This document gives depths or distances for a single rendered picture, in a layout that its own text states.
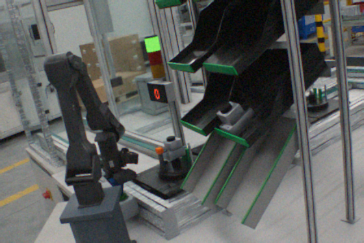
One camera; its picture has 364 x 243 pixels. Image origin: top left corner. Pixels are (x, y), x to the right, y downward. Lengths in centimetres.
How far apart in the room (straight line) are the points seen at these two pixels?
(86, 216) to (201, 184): 33
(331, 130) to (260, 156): 69
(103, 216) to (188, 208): 30
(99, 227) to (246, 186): 39
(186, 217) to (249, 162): 30
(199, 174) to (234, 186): 15
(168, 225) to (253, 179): 31
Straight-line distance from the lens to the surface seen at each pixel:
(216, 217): 127
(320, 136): 161
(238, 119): 91
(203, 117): 106
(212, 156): 115
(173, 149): 131
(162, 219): 117
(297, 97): 90
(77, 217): 105
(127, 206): 127
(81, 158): 104
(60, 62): 101
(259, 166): 102
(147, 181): 134
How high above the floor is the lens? 152
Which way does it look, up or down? 17 degrees down
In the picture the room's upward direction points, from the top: 11 degrees counter-clockwise
